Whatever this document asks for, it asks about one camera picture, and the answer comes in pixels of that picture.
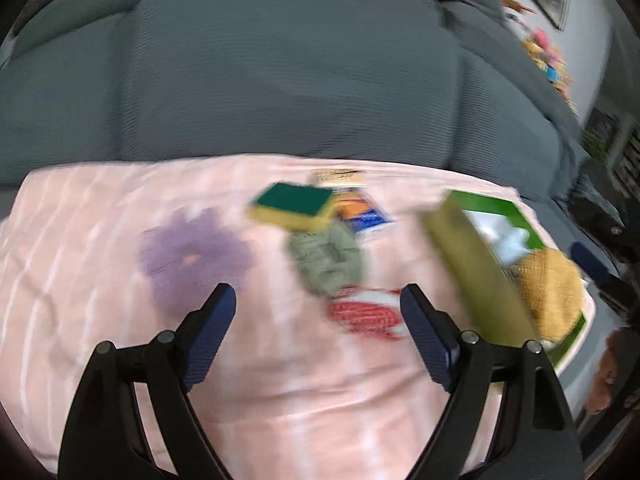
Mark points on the purple checked gauze scrunchie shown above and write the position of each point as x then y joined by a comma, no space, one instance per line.
215,245

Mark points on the red and white knitted cloth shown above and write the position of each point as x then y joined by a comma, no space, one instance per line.
360,315

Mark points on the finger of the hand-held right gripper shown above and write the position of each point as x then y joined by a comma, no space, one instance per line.
592,262
615,235

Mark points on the blue and orange pack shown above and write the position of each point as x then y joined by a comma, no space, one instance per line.
365,215

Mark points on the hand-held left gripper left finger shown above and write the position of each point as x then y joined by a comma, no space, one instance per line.
210,340

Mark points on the wall shelf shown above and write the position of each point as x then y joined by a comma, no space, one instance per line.
627,160

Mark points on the green houseplant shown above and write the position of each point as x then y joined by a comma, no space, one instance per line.
600,135

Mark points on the green box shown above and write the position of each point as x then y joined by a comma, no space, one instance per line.
480,270

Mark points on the grey knit throw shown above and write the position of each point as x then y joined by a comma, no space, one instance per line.
590,195

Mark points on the orange plush toy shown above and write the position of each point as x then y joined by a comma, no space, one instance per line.
550,285

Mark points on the brown fuzzy object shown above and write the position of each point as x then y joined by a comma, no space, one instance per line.
605,370

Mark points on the row of colourful plush toys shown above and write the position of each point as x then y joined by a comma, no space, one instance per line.
542,47

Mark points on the green knitted scrunchie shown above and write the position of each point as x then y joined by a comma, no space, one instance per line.
305,250

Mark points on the tan paper card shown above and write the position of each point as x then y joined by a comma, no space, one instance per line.
340,176

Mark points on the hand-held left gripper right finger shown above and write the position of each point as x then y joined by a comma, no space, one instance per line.
427,335

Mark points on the green and yellow sponge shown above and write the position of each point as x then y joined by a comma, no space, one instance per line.
295,200

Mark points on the grey sofa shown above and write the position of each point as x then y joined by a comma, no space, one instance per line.
250,60

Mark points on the pink striped blanket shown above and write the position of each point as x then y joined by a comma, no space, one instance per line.
300,385

